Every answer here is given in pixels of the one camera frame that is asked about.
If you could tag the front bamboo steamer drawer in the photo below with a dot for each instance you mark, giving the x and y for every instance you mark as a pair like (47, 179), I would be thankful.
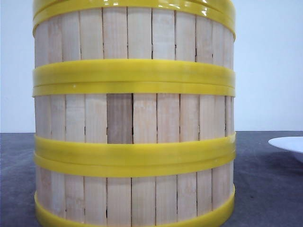
(198, 199)

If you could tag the bamboo steamer lid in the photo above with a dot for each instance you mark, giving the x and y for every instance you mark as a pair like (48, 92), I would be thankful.
(223, 6)

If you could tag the white plate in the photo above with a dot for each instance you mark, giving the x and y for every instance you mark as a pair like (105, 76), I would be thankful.
(292, 144)

